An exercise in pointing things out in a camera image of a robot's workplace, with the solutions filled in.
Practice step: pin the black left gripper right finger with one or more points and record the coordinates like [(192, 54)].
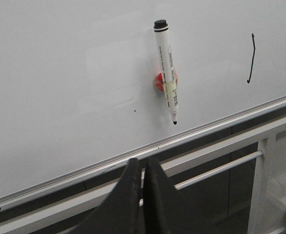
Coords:
[(165, 211)]

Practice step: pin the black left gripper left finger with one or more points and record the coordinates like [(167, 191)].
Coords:
[(118, 213)]

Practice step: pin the red round magnet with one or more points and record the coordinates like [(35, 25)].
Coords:
[(159, 84)]

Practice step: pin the white black-tipped whiteboard marker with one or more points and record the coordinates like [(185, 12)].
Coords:
[(169, 78)]

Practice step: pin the white metal whiteboard stand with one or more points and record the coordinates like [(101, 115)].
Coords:
[(196, 157)]

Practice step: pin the white whiteboard panel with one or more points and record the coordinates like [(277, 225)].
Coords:
[(76, 77)]

